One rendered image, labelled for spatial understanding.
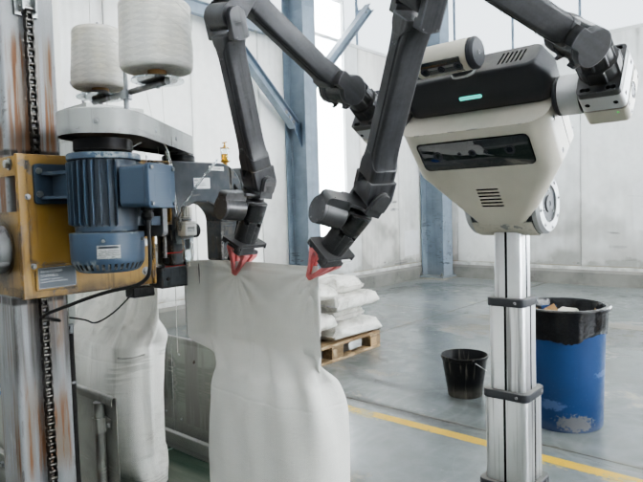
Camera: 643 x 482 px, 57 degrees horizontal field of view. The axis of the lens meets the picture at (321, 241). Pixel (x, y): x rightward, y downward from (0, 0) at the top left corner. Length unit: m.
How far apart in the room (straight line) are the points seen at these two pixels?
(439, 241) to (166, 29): 8.92
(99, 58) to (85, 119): 0.38
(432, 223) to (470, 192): 8.55
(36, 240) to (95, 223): 0.19
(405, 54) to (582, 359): 2.52
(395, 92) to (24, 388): 1.03
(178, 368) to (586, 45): 1.74
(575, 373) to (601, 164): 6.24
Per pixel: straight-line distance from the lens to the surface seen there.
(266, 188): 1.41
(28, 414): 1.52
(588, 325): 3.32
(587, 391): 3.42
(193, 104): 6.76
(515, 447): 1.76
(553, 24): 1.22
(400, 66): 1.06
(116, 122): 1.27
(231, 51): 1.35
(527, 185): 1.51
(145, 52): 1.39
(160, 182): 1.25
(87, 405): 1.78
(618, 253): 9.29
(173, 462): 2.13
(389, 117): 1.09
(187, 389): 2.31
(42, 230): 1.42
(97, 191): 1.28
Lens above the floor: 1.20
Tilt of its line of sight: 3 degrees down
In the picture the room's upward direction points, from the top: 2 degrees counter-clockwise
